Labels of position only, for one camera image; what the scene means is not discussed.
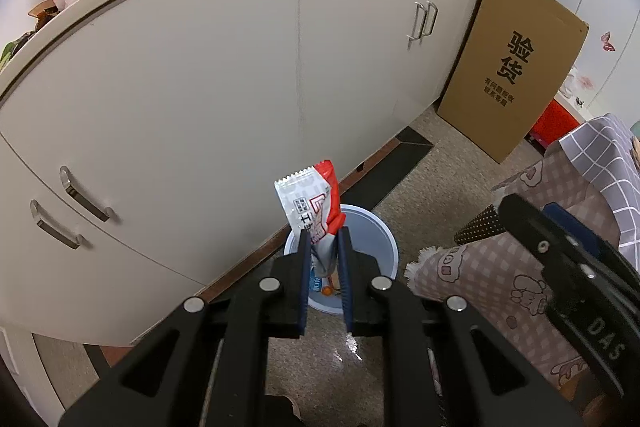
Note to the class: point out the red storage box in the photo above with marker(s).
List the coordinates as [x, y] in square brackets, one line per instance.
[554, 123]

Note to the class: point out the white low cabinet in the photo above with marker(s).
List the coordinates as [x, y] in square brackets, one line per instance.
[140, 140]

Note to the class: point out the grey checked bed sheet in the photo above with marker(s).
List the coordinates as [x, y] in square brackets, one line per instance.
[600, 150]

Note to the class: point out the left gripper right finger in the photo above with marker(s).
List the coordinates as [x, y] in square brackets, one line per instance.
[353, 274]

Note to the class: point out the brown cardboard box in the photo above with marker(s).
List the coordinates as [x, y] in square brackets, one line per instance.
[517, 55]

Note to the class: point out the red white snack wrapper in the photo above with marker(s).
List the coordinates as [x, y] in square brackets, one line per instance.
[310, 199]

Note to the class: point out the light blue trash bin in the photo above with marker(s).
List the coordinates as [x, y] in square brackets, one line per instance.
[369, 235]

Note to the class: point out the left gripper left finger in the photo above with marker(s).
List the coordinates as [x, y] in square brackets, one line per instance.
[296, 268]

